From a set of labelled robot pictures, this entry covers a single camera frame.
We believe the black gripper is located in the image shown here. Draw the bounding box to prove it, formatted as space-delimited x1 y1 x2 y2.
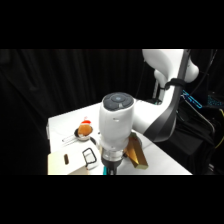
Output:
101 157 124 176

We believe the light wooden box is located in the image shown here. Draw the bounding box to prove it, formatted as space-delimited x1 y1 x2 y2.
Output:
47 148 90 176

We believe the orange plush toy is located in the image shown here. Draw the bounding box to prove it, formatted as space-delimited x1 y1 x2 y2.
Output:
77 116 94 137

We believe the small silver pot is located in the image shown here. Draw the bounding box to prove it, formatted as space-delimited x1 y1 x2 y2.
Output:
61 126 94 145

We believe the black draped robot stand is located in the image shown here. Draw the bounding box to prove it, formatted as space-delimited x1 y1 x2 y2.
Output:
151 98 215 175

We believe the black curtain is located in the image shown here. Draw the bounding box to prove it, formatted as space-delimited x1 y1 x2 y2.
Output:
0 49 224 176

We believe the blue lit device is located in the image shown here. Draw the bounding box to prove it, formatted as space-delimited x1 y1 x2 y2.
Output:
180 88 203 110

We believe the black and white clip frame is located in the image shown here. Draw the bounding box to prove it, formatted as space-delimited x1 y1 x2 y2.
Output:
81 147 99 170

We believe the gold wrist camera bracket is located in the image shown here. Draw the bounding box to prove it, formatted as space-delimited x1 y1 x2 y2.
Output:
124 132 150 170

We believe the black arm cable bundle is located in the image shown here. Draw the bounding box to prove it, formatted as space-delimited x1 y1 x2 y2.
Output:
146 49 192 143

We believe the yellow cable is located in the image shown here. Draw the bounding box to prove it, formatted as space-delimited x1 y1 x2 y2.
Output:
213 108 224 151

